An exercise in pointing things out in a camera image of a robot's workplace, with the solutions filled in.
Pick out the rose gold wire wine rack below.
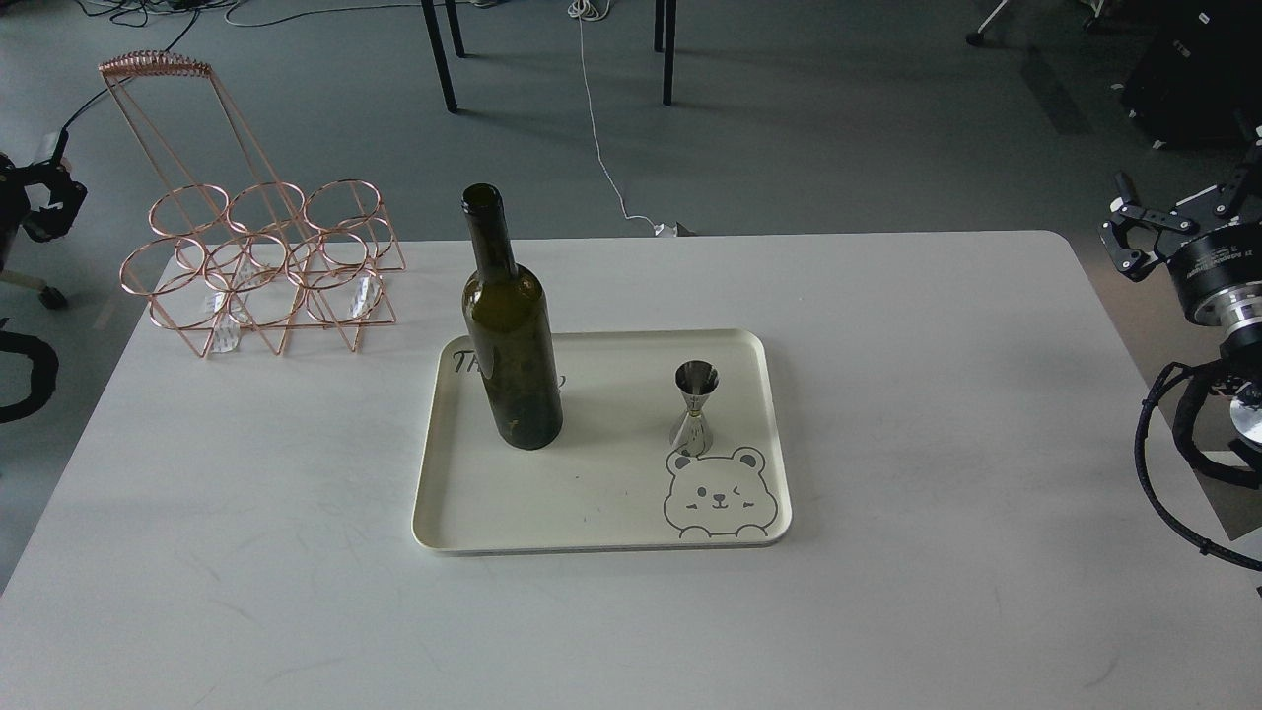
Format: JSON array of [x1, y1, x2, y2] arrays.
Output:
[[98, 49, 406, 358]]

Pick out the dark green wine bottle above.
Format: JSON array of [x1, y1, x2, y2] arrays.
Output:
[[461, 183, 563, 451]]

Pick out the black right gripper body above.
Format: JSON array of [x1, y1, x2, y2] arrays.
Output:
[[1167, 222, 1261, 327]]

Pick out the black table legs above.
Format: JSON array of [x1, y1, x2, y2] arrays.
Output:
[[420, 0, 467, 115], [652, 0, 679, 107]]

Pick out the cream bear serving tray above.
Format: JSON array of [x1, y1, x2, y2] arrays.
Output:
[[413, 328, 793, 554]]

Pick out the office chair wheel base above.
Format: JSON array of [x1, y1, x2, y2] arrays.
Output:
[[1, 271, 68, 311]]

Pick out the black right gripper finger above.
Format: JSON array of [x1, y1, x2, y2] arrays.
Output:
[[1100, 202, 1172, 282], [1112, 139, 1261, 230]]

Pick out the black table legs left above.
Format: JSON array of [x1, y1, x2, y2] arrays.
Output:
[[420, 0, 467, 115]]

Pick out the black table legs right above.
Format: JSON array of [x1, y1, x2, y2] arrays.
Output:
[[652, 0, 679, 107]]

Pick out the black equipment case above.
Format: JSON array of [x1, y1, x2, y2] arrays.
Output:
[[1121, 1, 1261, 145]]

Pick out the white floor cable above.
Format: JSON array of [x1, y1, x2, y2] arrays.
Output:
[[568, 0, 681, 238]]

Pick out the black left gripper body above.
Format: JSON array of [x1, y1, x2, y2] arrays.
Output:
[[1, 130, 90, 266]]

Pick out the black braided left cable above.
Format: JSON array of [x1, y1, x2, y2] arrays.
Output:
[[0, 330, 61, 425]]

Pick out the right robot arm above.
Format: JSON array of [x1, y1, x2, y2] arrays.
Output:
[[1099, 141, 1261, 489]]

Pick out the steel double jigger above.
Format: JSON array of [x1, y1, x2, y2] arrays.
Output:
[[668, 359, 721, 458]]

